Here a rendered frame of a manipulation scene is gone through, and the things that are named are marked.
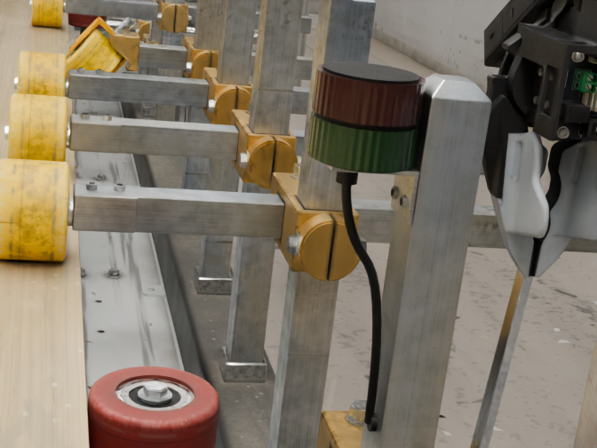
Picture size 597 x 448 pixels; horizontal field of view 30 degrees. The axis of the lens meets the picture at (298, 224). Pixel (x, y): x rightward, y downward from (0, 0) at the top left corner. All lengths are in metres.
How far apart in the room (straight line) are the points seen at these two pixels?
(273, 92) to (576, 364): 2.26
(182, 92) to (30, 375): 0.72
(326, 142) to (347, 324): 2.66
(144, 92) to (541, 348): 2.13
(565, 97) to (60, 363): 0.36
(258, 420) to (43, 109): 0.37
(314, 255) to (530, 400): 2.15
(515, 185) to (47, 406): 0.31
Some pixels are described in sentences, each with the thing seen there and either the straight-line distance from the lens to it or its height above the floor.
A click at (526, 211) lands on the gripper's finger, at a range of 0.66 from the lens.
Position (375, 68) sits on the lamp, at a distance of 0.62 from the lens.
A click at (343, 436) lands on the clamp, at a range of 0.75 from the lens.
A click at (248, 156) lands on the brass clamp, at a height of 0.95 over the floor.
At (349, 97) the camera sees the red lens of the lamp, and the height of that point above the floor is 1.11.
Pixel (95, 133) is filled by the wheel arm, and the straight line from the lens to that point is 1.13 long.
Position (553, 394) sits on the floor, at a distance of 3.04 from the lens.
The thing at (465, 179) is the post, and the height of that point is 1.07.
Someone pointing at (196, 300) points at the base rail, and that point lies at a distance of 1.40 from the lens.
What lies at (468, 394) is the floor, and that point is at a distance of 2.94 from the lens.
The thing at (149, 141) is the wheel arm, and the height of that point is 0.95.
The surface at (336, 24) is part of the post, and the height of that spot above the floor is 1.12.
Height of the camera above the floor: 1.22
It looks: 17 degrees down
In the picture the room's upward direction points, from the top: 7 degrees clockwise
